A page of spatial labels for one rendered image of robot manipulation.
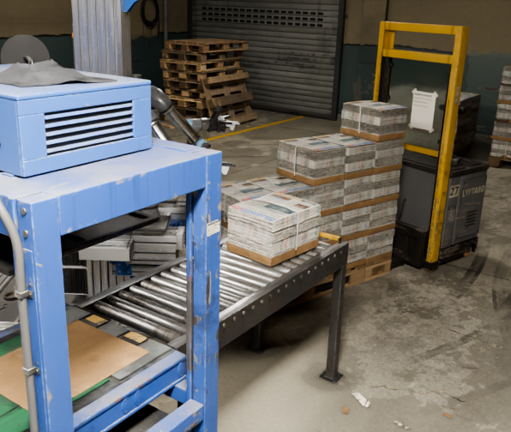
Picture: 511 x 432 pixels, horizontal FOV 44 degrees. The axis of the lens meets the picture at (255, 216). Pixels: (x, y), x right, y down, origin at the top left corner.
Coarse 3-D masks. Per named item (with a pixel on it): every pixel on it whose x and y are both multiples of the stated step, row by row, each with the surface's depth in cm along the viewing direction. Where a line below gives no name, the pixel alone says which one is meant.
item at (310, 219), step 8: (272, 200) 318; (280, 200) 318; (288, 200) 318; (296, 200) 318; (304, 200) 319; (296, 208) 306; (304, 208) 307; (312, 208) 309; (320, 208) 314; (304, 216) 306; (312, 216) 311; (320, 216) 316; (304, 224) 308; (312, 224) 313; (320, 224) 318; (304, 232) 310; (312, 232) 315; (304, 240) 312; (312, 240) 317
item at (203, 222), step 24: (216, 168) 188; (192, 192) 191; (216, 192) 191; (192, 216) 193; (216, 216) 193; (192, 240) 196; (216, 240) 196; (192, 264) 198; (216, 264) 199; (192, 288) 201; (216, 288) 202; (192, 312) 204; (216, 312) 205; (192, 336) 207; (216, 336) 208; (192, 360) 210; (216, 360) 211; (192, 384) 213; (216, 384) 214; (216, 408) 217
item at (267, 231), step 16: (240, 208) 302; (256, 208) 303; (272, 208) 305; (240, 224) 303; (256, 224) 295; (272, 224) 288; (288, 224) 297; (240, 240) 305; (256, 240) 298; (272, 240) 291; (288, 240) 301; (272, 256) 294
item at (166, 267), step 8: (224, 240) 327; (184, 256) 304; (168, 264) 295; (176, 264) 295; (152, 272) 286; (160, 272) 287; (128, 280) 277; (136, 280) 277; (112, 288) 269; (120, 288) 269; (128, 288) 272; (96, 296) 262; (104, 296) 262; (80, 304) 254; (88, 304) 254
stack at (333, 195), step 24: (240, 192) 399; (264, 192) 400; (288, 192) 402; (312, 192) 416; (336, 192) 431; (360, 192) 446; (336, 216) 436; (360, 216) 453; (360, 240) 460; (312, 288) 442
